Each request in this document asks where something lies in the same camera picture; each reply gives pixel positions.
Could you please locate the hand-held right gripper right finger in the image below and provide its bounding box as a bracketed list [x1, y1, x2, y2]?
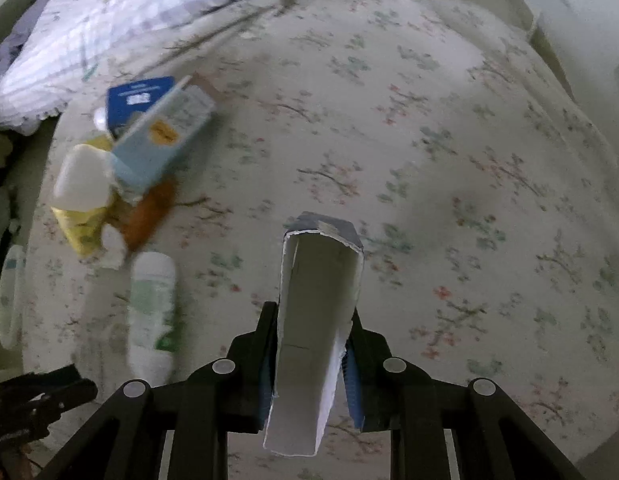
[342, 307, 587, 480]

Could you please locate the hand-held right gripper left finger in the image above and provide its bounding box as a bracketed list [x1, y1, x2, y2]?
[37, 301, 280, 480]

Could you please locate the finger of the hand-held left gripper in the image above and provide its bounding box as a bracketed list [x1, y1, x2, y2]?
[20, 364, 98, 413]

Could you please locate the grey-blue cardboard box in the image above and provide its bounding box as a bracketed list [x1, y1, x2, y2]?
[262, 212, 365, 457]

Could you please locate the white trash bin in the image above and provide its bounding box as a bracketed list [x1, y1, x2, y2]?
[0, 244, 28, 351]

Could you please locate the white green-label bottle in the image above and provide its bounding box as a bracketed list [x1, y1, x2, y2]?
[126, 251, 183, 386]

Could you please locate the yellow snack packet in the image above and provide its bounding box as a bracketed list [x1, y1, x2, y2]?
[54, 135, 115, 261]

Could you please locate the orange-brown wrapper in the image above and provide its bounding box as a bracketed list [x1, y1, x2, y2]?
[117, 180, 178, 253]

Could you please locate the light blue carton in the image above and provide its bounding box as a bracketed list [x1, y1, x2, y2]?
[111, 76, 218, 193]

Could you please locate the dark blue biscuit box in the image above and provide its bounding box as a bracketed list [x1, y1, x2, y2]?
[106, 76, 178, 138]

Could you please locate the floral bed sheet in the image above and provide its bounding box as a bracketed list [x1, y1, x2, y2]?
[20, 0, 619, 480]

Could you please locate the checked quilt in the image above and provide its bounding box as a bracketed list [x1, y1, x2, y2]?
[0, 0, 268, 136]

